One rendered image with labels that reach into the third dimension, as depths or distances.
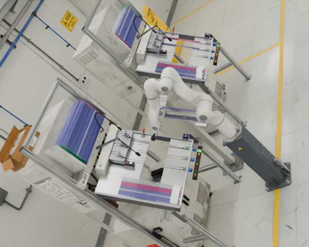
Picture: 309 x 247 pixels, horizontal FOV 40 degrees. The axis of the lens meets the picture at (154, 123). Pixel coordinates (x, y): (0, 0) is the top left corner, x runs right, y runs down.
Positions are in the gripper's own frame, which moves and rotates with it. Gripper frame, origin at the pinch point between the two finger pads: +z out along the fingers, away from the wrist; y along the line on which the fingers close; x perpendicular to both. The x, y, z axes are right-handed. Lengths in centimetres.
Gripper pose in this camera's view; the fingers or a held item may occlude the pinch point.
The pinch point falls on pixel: (154, 135)
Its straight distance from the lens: 367.2
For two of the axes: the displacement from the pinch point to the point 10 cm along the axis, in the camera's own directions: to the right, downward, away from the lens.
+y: -2.1, 7.5, -6.3
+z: -1.5, 6.1, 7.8
